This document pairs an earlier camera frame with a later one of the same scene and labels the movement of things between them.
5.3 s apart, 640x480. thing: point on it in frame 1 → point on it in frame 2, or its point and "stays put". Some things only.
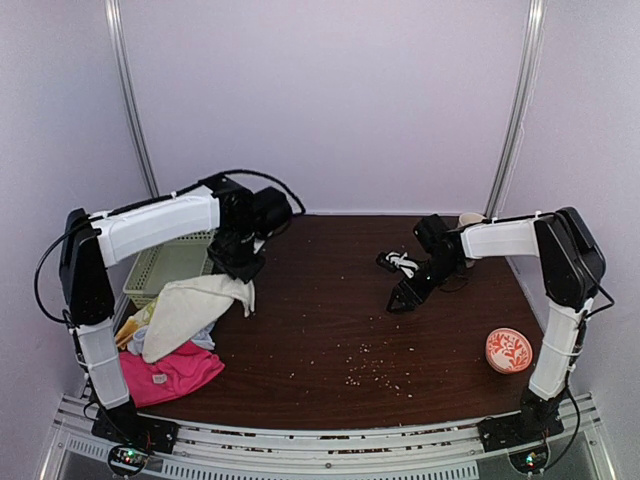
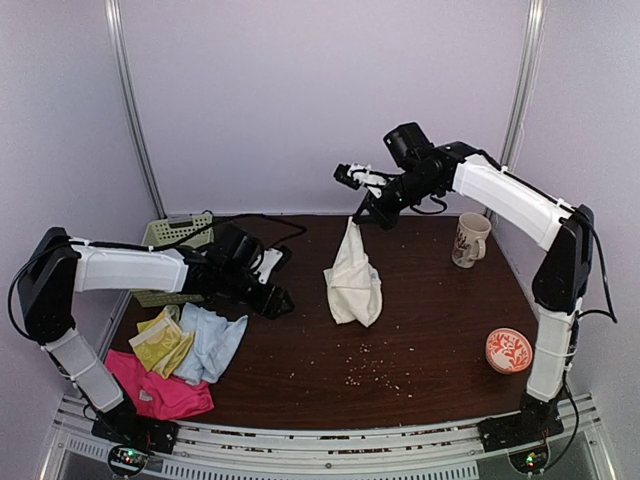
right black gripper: (402, 292) → (386, 217)
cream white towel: (184, 310) → (353, 282)
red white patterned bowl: (508, 351) stays put
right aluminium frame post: (530, 75) stays put
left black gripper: (245, 274) → (268, 304)
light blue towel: (202, 338) → (214, 340)
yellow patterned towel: (134, 323) → (160, 342)
